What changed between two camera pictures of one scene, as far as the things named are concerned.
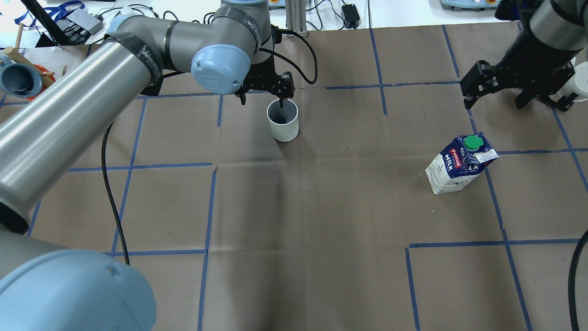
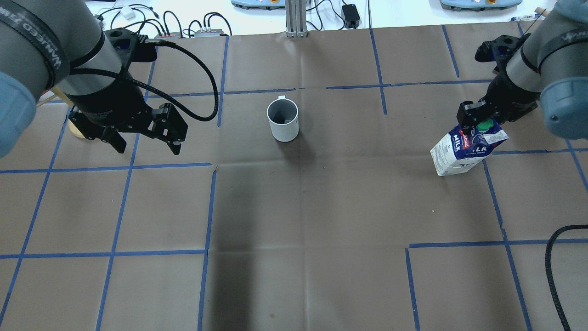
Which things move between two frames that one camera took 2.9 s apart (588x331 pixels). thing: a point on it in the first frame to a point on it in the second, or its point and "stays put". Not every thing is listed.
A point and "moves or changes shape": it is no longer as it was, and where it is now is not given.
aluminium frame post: [296, 17] stays put
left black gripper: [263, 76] to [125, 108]
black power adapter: [352, 18] stays put
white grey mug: [284, 121] stays put
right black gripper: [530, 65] to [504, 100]
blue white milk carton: [465, 158] moves or changes shape
